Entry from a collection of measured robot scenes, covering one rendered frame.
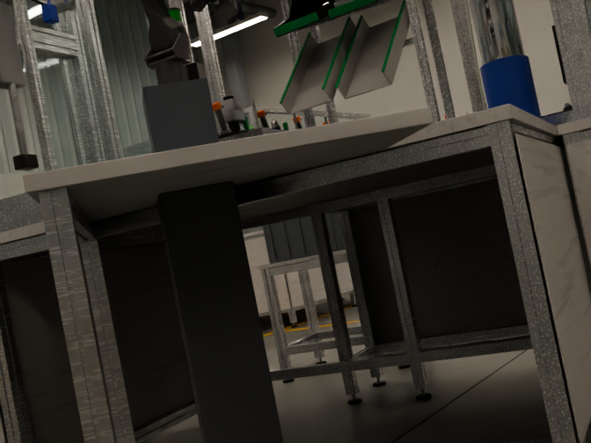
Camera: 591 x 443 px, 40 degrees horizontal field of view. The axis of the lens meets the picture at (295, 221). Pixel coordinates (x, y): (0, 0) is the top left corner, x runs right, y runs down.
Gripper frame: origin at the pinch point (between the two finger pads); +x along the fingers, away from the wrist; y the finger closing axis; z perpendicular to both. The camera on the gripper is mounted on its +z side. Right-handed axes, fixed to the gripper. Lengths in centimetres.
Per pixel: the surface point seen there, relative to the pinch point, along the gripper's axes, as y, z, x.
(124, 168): 87, 2, -34
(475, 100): -41, -40, 101
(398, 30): 21.6, -37.7, 12.6
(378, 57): 24.0, -30.7, 15.6
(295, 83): 21.7, -9.0, 13.6
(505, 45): -25, -58, 70
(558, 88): -731, -89, 782
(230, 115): 20.3, 11.3, 15.2
